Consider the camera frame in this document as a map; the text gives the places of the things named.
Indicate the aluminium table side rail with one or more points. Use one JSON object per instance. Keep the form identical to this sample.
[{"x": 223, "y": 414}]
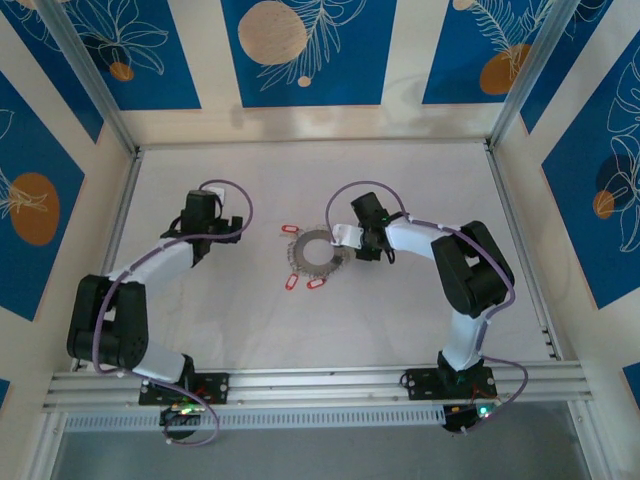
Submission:
[
  {"x": 500, "y": 175},
  {"x": 119, "y": 225}
]

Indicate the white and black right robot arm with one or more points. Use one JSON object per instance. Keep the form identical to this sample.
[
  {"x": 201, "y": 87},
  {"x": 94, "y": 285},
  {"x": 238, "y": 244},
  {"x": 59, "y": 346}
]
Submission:
[{"x": 470, "y": 270}]

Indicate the aluminium mounting rail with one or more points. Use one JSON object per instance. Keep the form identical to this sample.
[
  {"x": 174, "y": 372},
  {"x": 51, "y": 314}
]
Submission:
[{"x": 320, "y": 385}]

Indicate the aluminium table end rail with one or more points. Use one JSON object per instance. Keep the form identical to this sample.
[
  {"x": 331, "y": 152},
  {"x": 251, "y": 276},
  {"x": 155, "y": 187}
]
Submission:
[{"x": 310, "y": 144}]

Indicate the black controller board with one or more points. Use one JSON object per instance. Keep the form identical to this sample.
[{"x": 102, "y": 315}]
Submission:
[
  {"x": 457, "y": 415},
  {"x": 175, "y": 415}
]

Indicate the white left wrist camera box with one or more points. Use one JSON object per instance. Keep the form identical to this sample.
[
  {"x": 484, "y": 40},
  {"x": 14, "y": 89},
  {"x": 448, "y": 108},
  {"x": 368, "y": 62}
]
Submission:
[{"x": 216, "y": 192}]

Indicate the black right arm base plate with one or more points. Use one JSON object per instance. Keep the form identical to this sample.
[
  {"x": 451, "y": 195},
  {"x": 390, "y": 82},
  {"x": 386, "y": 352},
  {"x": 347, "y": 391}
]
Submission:
[{"x": 425, "y": 382}]

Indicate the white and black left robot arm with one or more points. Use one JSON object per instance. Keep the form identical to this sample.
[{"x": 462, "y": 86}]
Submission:
[{"x": 150, "y": 260}]

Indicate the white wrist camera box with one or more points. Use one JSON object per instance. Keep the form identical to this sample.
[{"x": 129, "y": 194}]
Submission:
[
  {"x": 347, "y": 235},
  {"x": 216, "y": 192}
]

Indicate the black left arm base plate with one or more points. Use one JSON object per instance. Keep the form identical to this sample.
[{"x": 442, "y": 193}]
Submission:
[{"x": 215, "y": 387}]

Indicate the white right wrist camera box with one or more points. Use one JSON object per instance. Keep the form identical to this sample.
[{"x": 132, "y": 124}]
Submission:
[{"x": 347, "y": 235}]

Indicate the aluminium frame post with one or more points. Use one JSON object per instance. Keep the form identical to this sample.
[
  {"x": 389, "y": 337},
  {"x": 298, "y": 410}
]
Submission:
[
  {"x": 85, "y": 65},
  {"x": 532, "y": 65}
]

